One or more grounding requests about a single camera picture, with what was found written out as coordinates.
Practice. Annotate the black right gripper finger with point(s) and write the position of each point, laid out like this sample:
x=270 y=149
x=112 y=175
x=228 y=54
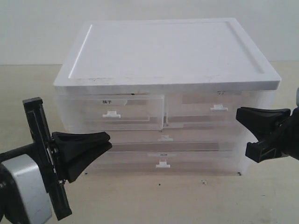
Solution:
x=261 y=122

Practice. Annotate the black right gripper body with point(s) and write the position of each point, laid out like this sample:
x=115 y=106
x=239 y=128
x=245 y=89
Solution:
x=283 y=142

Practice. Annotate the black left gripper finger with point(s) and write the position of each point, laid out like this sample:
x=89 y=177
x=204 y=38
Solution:
x=72 y=169
x=68 y=142

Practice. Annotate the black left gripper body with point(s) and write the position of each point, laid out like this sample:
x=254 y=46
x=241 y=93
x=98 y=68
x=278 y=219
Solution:
x=42 y=155

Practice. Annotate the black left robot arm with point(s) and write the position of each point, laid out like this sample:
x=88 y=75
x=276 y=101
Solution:
x=67 y=156

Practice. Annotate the white translucent drawer cabinet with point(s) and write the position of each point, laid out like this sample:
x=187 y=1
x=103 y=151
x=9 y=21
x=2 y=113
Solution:
x=160 y=57

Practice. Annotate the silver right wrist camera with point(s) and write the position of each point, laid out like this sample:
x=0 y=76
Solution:
x=297 y=97

